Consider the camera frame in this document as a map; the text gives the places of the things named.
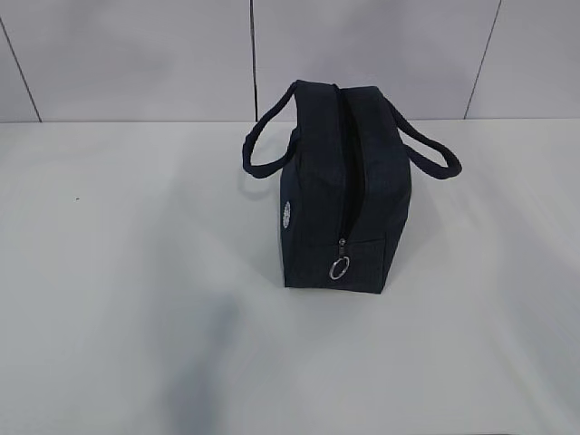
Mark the dark navy lunch bag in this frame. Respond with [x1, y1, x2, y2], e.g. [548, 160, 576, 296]
[242, 80, 462, 294]

